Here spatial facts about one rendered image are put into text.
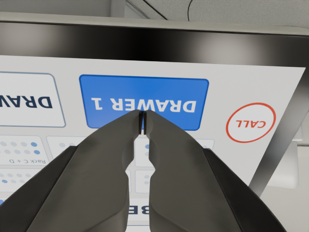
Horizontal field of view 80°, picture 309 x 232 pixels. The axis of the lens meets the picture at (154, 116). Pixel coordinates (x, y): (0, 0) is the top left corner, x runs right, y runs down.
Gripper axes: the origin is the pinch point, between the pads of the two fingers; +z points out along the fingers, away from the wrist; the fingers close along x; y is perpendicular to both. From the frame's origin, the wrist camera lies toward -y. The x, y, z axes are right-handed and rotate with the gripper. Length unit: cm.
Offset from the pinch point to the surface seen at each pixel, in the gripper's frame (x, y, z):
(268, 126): 10.6, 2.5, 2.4
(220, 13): 58, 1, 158
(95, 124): -3.9, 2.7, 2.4
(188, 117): 3.7, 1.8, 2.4
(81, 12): -8.1, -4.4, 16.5
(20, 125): -9.9, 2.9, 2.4
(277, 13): 102, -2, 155
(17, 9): -15.9, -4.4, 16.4
